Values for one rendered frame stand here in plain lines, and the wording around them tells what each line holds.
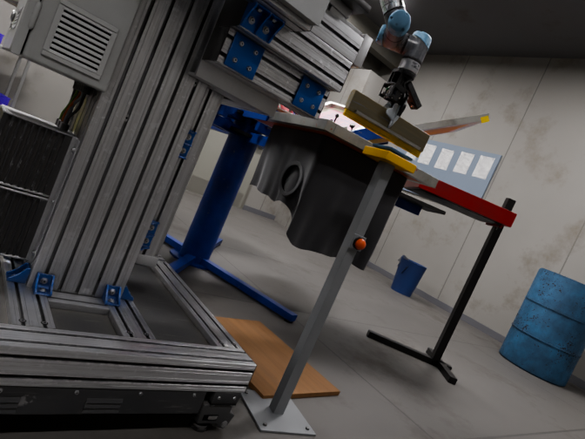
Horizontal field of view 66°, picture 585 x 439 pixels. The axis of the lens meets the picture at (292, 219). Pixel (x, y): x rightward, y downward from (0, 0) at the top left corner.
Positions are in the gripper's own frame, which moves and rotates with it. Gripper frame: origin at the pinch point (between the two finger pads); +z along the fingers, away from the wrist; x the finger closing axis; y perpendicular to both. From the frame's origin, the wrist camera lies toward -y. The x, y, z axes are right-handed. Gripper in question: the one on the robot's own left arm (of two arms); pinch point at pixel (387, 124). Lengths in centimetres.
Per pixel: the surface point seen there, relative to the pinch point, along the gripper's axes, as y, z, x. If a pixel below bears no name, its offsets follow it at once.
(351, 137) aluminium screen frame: 17.6, 11.9, 7.2
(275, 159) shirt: 21.7, 29.0, -34.1
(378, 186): 12.8, 24.8, 26.4
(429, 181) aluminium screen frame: -25.1, 12.4, 7.1
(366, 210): 13.3, 33.3, 26.4
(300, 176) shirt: 22.4, 31.5, -6.3
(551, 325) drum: -321, 59, -82
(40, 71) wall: 133, 38, -475
